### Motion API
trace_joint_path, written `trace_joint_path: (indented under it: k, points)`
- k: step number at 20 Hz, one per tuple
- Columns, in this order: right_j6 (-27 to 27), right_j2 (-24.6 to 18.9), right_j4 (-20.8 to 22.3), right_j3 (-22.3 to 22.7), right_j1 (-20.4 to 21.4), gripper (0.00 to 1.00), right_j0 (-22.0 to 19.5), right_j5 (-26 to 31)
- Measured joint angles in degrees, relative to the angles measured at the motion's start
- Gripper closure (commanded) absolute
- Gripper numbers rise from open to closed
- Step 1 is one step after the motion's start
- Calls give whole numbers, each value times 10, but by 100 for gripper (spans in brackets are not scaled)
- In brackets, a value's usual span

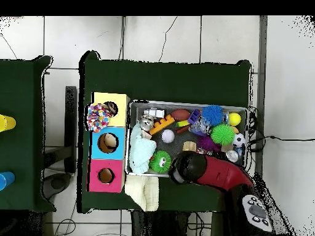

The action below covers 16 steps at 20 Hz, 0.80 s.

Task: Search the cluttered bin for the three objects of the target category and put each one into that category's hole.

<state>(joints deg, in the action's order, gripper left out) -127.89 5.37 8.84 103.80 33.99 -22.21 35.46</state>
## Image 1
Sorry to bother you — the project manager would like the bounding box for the brown toy football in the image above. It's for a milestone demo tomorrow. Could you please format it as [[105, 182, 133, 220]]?
[[170, 108, 191, 122]]

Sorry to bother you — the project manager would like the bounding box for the purple spiky ball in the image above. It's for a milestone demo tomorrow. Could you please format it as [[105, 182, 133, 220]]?
[[196, 135, 221, 152]]

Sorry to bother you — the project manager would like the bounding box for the black power cable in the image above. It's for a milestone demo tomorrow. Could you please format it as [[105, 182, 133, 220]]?
[[248, 135, 315, 151]]

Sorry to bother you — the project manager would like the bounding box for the green googly-eyed spiky ball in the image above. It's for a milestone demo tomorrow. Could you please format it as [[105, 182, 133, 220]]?
[[148, 150, 172, 173]]

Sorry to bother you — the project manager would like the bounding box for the grey plastic bolt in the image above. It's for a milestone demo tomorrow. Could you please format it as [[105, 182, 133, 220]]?
[[143, 108, 165, 119]]

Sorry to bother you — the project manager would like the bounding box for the wooden box with three holes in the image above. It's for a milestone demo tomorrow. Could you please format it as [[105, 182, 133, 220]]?
[[86, 92, 130, 192]]

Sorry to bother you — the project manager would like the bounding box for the blue plastic cup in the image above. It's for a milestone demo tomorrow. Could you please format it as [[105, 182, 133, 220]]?
[[0, 171, 16, 192]]

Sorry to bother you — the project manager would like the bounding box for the yellow plastic cup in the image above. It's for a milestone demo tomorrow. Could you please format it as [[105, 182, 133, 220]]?
[[0, 114, 17, 133]]

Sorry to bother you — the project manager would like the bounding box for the orange plastic comb block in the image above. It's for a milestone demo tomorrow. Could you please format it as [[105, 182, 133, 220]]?
[[149, 114, 175, 136]]

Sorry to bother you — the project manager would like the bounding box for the colourful patterned cloth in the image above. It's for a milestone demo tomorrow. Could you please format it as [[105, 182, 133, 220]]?
[[86, 101, 119, 133]]

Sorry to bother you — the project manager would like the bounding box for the large green spiky ball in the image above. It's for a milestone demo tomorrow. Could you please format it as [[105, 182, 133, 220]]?
[[210, 123, 236, 146]]

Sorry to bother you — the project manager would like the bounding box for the large blue spiky ball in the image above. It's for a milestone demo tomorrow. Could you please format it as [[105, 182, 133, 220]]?
[[201, 104, 225, 127]]

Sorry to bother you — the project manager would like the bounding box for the grey round floor base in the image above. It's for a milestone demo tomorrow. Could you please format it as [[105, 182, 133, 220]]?
[[40, 172, 73, 201]]

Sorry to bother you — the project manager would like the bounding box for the cream waffle cloth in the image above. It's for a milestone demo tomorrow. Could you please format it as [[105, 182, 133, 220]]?
[[124, 175, 160, 212]]

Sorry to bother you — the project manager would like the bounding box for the small soccer ball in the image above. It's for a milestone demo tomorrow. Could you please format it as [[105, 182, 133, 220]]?
[[232, 133, 247, 148]]

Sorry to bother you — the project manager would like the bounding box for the light blue waffle cloth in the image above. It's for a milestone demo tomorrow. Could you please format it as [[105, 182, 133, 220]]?
[[129, 122, 158, 174]]

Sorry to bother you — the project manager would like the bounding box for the white baseball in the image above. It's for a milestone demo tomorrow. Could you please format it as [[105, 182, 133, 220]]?
[[161, 129, 176, 144]]

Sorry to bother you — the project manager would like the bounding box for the dark green tablecloth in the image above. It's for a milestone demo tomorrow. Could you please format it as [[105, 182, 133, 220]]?
[[0, 55, 57, 213], [78, 50, 252, 218]]

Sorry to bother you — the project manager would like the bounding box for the shallow metal mesh bin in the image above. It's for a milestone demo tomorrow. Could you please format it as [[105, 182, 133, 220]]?
[[124, 100, 248, 178]]

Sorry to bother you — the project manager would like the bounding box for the plain yellow ball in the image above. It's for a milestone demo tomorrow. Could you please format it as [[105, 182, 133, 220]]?
[[228, 112, 242, 127]]

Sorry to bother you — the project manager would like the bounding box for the black upright panel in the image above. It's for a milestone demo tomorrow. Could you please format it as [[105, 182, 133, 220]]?
[[64, 85, 78, 174]]

